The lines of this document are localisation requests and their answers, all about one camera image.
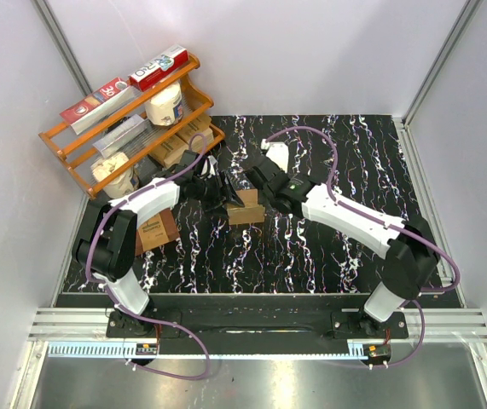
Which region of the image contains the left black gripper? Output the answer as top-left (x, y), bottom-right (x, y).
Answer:
top-left (194, 171), bottom-right (243, 218)

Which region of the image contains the brown cardboard express box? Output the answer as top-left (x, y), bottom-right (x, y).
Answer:
top-left (225, 189), bottom-right (265, 225)

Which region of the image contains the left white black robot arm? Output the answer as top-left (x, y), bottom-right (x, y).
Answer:
top-left (72, 150), bottom-right (244, 337)

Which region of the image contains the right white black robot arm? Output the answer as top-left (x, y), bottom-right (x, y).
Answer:
top-left (245, 156), bottom-right (440, 337)

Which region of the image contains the kraft paper box left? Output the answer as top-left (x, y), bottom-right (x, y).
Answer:
top-left (148, 135), bottom-right (188, 169)

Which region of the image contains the kraft paper box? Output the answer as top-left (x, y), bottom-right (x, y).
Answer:
top-left (177, 113), bottom-right (214, 153)
top-left (148, 135), bottom-right (188, 169)

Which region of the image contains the kraft paper box right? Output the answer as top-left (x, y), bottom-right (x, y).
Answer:
top-left (177, 113), bottom-right (214, 153)

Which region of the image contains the brown printed carton box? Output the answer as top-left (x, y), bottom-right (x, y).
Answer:
top-left (135, 209), bottom-right (180, 256)

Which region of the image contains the red white toothpaste box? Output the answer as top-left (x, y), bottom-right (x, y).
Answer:
top-left (129, 44), bottom-right (188, 92)

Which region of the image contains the red silver toothpaste box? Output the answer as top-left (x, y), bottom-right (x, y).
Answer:
top-left (60, 77), bottom-right (137, 135)

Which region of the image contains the black marble pattern mat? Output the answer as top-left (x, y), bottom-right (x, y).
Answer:
top-left (134, 114), bottom-right (420, 293)

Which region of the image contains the orange wooden shelf rack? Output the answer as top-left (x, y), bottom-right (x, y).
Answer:
top-left (39, 54), bottom-right (214, 199)

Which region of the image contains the lower white tissue roll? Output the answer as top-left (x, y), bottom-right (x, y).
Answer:
top-left (90, 152), bottom-right (141, 200)

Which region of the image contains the white tissue roll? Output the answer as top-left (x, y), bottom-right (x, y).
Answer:
top-left (144, 82), bottom-right (183, 127)
top-left (90, 152), bottom-right (141, 200)

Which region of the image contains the upper white tissue roll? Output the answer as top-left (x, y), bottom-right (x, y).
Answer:
top-left (144, 82), bottom-right (183, 127)

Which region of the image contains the silver foil packet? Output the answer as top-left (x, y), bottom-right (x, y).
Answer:
top-left (92, 114), bottom-right (147, 158)

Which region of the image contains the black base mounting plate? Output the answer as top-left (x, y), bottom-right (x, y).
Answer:
top-left (106, 294), bottom-right (409, 355)

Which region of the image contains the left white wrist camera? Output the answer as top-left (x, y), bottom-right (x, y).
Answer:
top-left (201, 155), bottom-right (217, 178)

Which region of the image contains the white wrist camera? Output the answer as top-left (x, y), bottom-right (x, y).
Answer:
top-left (260, 139), bottom-right (289, 172)
top-left (201, 155), bottom-right (217, 178)

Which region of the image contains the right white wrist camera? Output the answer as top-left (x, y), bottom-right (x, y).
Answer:
top-left (260, 139), bottom-right (289, 172)

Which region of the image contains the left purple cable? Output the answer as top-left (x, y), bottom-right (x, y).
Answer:
top-left (85, 132), bottom-right (214, 381)

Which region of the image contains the purple cable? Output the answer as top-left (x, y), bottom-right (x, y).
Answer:
top-left (85, 132), bottom-right (214, 381)
top-left (266, 125), bottom-right (461, 368)

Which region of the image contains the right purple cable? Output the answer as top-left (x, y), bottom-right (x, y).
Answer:
top-left (266, 125), bottom-right (461, 368)

